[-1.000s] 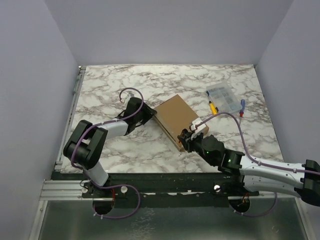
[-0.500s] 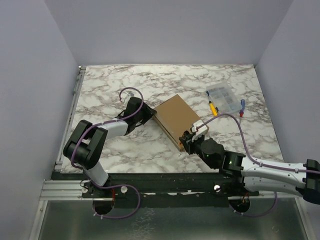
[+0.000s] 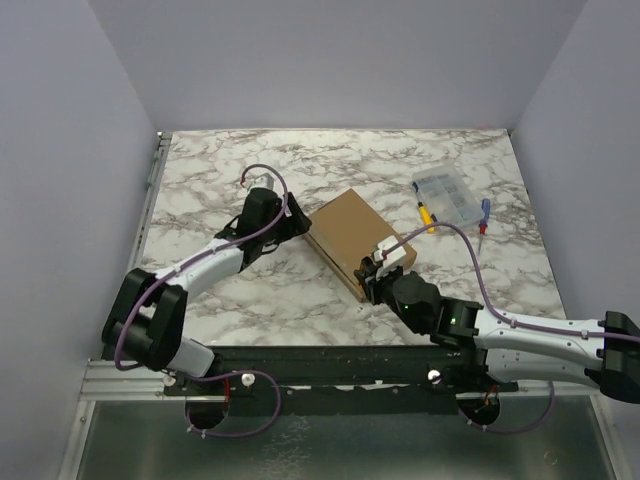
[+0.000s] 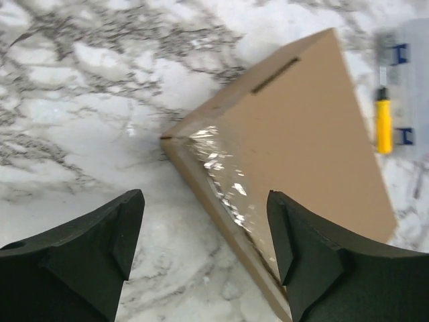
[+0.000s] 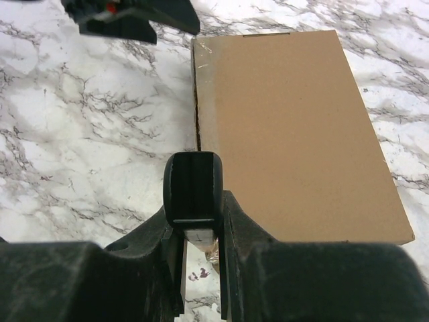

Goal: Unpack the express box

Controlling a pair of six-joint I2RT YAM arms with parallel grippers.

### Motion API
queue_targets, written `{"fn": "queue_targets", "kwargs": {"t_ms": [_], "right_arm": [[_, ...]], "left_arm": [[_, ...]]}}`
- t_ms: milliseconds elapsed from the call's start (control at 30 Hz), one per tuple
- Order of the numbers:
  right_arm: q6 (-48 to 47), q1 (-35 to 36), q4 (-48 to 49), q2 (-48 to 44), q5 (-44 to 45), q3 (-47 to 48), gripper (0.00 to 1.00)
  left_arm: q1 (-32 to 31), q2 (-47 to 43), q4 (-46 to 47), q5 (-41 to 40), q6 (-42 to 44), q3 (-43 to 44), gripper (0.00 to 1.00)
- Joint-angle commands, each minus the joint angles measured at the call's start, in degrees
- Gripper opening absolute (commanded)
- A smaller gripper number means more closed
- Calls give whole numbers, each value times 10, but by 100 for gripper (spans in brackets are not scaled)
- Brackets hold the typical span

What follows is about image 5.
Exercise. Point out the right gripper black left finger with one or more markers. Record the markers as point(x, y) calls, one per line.
point(136, 278)

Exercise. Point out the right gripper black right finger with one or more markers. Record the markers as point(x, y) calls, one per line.
point(263, 279)

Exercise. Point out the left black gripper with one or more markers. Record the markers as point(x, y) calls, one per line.
point(119, 19)

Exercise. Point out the brown cardboard express box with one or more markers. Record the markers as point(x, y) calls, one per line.
point(299, 152)

